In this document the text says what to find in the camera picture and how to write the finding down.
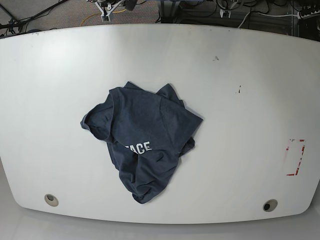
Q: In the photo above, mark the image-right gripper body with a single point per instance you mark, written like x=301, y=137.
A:
x=226, y=7

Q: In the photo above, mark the red tape rectangle marking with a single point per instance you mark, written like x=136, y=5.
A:
x=293, y=156

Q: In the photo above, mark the right table cable grommet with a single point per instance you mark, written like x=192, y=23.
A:
x=270, y=205

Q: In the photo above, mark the table cable grommet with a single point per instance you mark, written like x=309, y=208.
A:
x=51, y=200
x=270, y=205

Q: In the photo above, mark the white power strip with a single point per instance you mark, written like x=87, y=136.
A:
x=307, y=13

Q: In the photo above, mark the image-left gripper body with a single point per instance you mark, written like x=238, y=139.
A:
x=108, y=8

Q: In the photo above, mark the dark blue T-shirt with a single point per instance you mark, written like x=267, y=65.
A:
x=146, y=134

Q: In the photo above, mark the black tripod stand legs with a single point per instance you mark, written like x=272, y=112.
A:
x=19, y=23

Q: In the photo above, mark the left table cable grommet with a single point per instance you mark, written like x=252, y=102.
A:
x=51, y=200

